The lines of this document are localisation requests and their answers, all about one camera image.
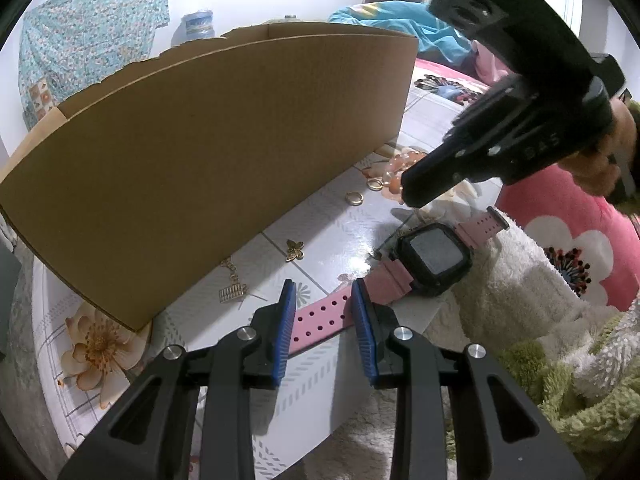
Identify pink strap smartwatch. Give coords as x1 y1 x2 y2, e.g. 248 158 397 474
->
291 206 511 357

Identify blue water bottle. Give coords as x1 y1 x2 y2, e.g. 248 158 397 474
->
172 9 217 46

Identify orange bead bracelet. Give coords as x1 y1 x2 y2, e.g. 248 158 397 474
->
372 145 427 206

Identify gold abacus charm chain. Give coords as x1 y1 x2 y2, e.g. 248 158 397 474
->
218 257 248 304

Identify large cardboard box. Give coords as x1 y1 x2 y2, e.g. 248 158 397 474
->
0 21 420 332

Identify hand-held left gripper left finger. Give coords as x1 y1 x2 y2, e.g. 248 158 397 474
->
57 279 296 480

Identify floral patterned hanging cloth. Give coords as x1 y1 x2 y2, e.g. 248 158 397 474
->
19 0 171 128

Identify white and green fluffy rug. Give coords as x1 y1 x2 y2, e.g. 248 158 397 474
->
300 210 640 480

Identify white panel door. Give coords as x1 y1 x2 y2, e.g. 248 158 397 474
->
565 0 587 38

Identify blue blanket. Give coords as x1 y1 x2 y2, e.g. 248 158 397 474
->
327 0 476 68

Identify pink flowered blanket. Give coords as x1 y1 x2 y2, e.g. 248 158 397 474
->
412 57 640 313

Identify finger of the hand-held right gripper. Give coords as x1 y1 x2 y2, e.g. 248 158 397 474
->
400 76 540 209

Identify person's right hand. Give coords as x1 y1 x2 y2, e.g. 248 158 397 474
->
559 101 640 197

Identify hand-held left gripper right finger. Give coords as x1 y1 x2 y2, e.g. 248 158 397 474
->
351 278 586 480

